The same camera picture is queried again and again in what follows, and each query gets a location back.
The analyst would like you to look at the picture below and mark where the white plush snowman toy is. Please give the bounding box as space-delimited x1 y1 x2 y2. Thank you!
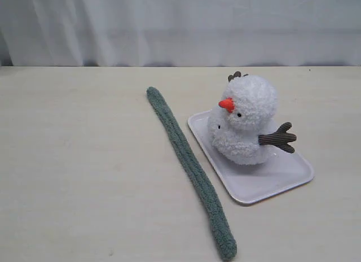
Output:
207 71 297 165

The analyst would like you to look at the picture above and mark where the green fuzzy scarf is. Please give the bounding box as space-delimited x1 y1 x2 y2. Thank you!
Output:
146 86 237 261

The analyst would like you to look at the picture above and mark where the white plastic tray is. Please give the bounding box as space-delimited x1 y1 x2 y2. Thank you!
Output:
187 110 315 206

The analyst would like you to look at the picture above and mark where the white backdrop curtain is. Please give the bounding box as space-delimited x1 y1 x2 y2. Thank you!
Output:
1 0 360 67

